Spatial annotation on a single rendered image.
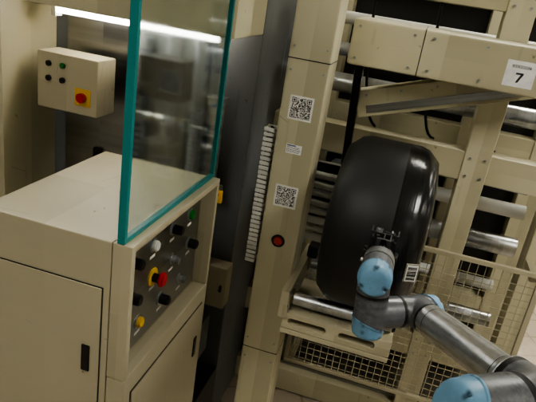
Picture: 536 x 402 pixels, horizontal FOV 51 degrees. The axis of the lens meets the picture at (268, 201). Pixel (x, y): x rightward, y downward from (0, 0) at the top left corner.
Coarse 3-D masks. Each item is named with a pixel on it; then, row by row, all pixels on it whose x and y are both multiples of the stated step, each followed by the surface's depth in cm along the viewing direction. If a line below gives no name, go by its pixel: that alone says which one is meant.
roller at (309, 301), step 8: (296, 296) 184; (304, 296) 184; (312, 296) 185; (296, 304) 185; (304, 304) 184; (312, 304) 183; (320, 304) 182; (328, 304) 182; (336, 304) 182; (328, 312) 182; (336, 312) 181; (344, 312) 181; (352, 312) 180
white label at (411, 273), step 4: (408, 264) 158; (412, 264) 158; (416, 264) 158; (408, 268) 158; (412, 268) 158; (416, 268) 158; (404, 272) 159; (408, 272) 159; (412, 272) 159; (416, 272) 159; (404, 276) 159; (408, 276) 159; (412, 276) 159; (416, 276) 159; (404, 280) 160; (408, 280) 160; (412, 280) 160
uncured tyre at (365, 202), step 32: (352, 160) 167; (384, 160) 165; (416, 160) 165; (352, 192) 161; (384, 192) 159; (416, 192) 159; (352, 224) 159; (384, 224) 157; (416, 224) 157; (320, 256) 168; (352, 256) 161; (416, 256) 159; (320, 288) 179; (352, 288) 167
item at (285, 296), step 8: (304, 256) 205; (304, 264) 199; (296, 272) 193; (304, 272) 204; (288, 280) 187; (296, 280) 188; (288, 288) 182; (296, 288) 193; (288, 296) 180; (280, 304) 182; (288, 304) 182; (280, 312) 183
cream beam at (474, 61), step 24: (360, 24) 183; (384, 24) 181; (408, 24) 194; (360, 48) 186; (384, 48) 184; (408, 48) 182; (432, 48) 180; (456, 48) 178; (480, 48) 176; (504, 48) 174; (528, 48) 172; (408, 72) 184; (432, 72) 182; (456, 72) 180; (480, 72) 178; (504, 72) 176; (528, 96) 177
